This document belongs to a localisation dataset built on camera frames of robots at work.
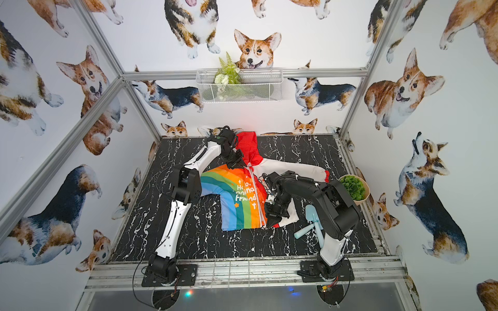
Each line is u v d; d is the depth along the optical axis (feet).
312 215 2.87
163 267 2.10
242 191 3.17
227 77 2.68
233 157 3.04
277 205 2.49
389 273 2.45
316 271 2.41
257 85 3.03
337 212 1.58
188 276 2.42
